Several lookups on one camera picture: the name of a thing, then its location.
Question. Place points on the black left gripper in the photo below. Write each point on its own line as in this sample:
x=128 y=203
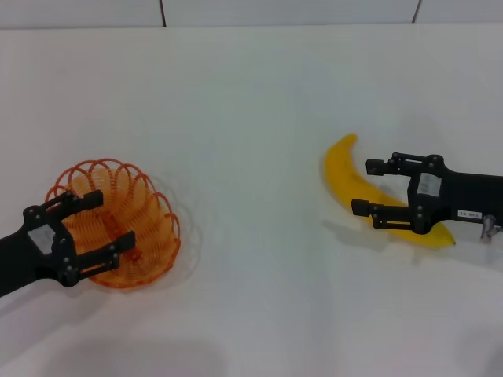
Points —
x=23 y=251

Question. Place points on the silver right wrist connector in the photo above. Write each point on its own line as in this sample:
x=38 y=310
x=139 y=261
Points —
x=487 y=228

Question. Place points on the yellow banana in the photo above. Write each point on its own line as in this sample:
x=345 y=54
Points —
x=342 y=169

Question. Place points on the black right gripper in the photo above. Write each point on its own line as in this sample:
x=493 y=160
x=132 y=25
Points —
x=463 y=192

